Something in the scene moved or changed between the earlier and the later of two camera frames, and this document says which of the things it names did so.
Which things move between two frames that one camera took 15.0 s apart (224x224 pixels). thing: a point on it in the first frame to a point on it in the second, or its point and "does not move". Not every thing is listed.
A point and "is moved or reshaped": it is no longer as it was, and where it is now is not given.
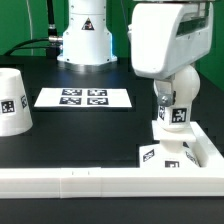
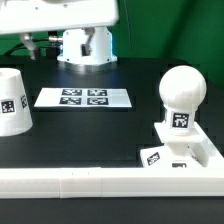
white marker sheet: (112, 97) does not move
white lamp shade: (15, 112) does not move
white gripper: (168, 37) to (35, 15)
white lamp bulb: (177, 117) is moved or reshaped
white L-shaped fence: (121, 182) does not move
